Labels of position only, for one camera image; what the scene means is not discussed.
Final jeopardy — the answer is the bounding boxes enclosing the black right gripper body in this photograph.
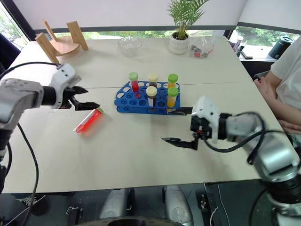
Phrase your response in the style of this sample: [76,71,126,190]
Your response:
[190,115,213,140]

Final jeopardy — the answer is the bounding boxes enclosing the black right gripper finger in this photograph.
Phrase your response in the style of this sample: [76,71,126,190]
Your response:
[161,137,199,152]
[167,106,194,116]

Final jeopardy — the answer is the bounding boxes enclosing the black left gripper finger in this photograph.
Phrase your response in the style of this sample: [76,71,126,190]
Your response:
[72,86,89,96]
[70,96,101,112]

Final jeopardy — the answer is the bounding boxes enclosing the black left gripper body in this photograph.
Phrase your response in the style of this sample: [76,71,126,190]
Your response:
[59,86,77,110]

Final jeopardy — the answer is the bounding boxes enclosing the blue test tube rack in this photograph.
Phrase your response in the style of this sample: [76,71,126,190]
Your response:
[114,81,182,115]

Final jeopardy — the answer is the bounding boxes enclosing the person's right hand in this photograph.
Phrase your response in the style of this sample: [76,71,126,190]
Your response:
[254,76,283,106]

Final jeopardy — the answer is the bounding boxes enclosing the person's left hand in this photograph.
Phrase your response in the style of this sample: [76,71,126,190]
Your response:
[277,118,301,136]

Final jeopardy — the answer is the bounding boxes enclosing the red tube with green cap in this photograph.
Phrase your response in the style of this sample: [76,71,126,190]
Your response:
[73,107,104,136]
[128,72,140,93]

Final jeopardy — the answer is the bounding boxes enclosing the orange tube with green cap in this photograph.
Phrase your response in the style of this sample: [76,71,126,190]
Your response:
[166,87,180,112]
[167,73,179,89]

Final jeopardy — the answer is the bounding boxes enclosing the brown tube with cream cap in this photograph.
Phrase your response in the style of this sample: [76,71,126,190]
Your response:
[147,73,158,88]
[146,86,158,111]

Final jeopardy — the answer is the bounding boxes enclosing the wooden curved stand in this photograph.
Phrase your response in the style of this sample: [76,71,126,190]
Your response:
[34,19,89,64]

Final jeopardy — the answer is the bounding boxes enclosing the grey robot leg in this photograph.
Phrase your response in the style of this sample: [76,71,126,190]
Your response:
[99,188,129,222]
[164,185,193,224]

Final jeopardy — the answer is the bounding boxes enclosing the clear plastic bag of parts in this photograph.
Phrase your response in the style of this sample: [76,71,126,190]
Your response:
[189,35,218,59]

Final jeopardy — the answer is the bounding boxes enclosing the white plant pot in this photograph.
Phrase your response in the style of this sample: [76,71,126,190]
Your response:
[169,32,190,56]

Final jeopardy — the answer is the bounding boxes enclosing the clear glass bowl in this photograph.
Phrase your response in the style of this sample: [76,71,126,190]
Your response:
[118,37,143,58]

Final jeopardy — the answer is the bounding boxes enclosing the dark chair back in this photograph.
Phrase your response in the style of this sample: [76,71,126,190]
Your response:
[0,32,22,73]

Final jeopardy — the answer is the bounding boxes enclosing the small items on windowsill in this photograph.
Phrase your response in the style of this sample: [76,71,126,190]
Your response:
[231,38,254,60]

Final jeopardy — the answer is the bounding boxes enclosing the green palm plant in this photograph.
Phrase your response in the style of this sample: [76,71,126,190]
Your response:
[166,0,210,40]

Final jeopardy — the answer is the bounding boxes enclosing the person in white shirt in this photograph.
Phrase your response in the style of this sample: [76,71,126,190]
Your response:
[269,35,301,142]

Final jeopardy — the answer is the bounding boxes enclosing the dark green cylinder speaker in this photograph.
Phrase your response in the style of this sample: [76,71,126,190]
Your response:
[268,35,295,59]

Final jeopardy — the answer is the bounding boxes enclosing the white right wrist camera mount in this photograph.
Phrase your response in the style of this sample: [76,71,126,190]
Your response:
[191,95,221,144]

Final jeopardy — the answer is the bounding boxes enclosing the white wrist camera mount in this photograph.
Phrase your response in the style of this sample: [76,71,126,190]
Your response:
[191,95,221,144]
[50,63,82,110]

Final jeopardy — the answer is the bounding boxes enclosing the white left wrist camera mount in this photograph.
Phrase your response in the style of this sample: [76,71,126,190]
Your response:
[50,63,82,110]

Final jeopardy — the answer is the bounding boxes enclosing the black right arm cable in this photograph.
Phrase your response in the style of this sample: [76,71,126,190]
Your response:
[203,112,269,165]

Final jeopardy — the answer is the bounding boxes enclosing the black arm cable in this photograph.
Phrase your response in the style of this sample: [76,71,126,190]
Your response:
[203,112,269,165]
[0,61,60,80]

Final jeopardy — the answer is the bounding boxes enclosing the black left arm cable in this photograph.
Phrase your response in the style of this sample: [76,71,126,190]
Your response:
[0,61,60,80]

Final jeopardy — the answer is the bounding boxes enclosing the black table leg bracket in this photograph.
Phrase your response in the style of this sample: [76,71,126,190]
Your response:
[65,205,84,226]
[199,183,223,223]

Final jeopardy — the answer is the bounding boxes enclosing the black hanging cable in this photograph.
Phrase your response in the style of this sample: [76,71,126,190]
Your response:
[4,123,40,226]

